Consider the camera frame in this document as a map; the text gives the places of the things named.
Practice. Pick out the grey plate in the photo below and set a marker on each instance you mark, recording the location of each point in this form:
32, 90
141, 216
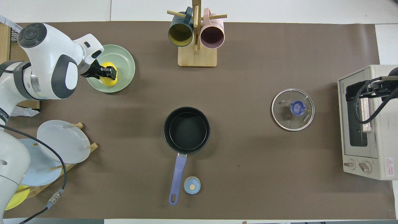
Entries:
63, 141

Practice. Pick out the brown table mat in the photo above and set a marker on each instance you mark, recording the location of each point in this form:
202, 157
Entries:
264, 171

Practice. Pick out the wooden mug tree stand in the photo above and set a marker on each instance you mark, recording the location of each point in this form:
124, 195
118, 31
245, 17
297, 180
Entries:
197, 57

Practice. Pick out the pink ribbed mug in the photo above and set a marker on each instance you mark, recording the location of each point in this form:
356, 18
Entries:
212, 36

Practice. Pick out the yellow potato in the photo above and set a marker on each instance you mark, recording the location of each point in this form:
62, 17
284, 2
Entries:
109, 82

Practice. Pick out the pale green plate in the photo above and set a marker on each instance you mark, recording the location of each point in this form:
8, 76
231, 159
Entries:
124, 60

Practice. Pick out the yellow plate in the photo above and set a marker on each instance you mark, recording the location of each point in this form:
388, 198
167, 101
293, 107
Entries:
18, 199

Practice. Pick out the light blue plate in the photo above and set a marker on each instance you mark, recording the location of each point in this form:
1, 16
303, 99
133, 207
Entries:
40, 169

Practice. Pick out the wooden plate rack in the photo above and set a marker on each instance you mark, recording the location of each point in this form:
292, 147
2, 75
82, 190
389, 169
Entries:
71, 166

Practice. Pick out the white crumpled cloth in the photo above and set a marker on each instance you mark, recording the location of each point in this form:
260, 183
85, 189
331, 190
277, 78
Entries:
28, 112
6, 21

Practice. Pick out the small blue round dish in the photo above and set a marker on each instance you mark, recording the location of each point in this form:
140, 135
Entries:
192, 185

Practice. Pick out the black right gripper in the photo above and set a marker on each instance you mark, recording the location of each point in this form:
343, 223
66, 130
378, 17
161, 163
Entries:
392, 88

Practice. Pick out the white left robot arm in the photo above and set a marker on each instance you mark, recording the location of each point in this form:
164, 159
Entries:
46, 62

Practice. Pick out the beige toaster oven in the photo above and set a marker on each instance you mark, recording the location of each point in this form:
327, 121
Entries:
384, 140

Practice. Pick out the dark blue mug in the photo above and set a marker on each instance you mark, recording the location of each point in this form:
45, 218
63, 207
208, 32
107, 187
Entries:
180, 32

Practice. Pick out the wooden shelf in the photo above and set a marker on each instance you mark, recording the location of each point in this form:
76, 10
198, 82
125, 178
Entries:
4, 43

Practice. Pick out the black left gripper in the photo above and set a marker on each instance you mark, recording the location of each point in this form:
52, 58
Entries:
90, 71

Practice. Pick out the glass lid blue knob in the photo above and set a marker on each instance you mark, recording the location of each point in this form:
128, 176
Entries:
289, 119

